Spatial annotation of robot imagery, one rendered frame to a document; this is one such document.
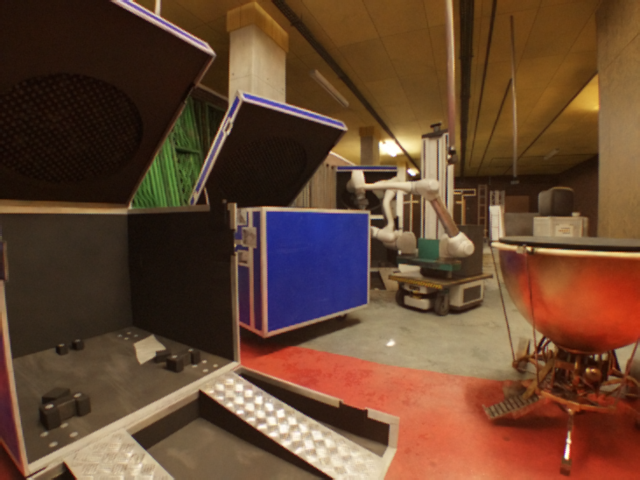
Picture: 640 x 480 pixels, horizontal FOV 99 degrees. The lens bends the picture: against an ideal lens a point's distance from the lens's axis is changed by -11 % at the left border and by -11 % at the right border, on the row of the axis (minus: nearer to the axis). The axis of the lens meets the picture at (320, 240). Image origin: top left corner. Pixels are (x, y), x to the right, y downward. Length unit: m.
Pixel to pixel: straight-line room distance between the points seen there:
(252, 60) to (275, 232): 2.28
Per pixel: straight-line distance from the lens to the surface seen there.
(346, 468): 1.26
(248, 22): 3.97
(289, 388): 1.50
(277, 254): 1.93
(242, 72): 3.76
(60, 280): 2.16
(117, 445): 1.28
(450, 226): 2.77
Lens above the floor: 0.87
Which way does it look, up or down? 3 degrees down
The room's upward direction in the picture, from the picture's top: straight up
